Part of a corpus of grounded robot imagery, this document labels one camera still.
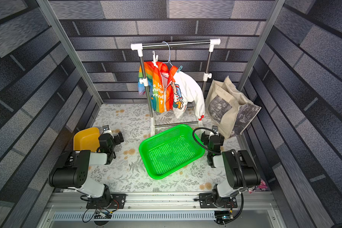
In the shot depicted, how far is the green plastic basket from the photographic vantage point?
2.88ft

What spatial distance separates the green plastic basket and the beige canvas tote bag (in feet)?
0.78

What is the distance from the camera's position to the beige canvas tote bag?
34.0 inches
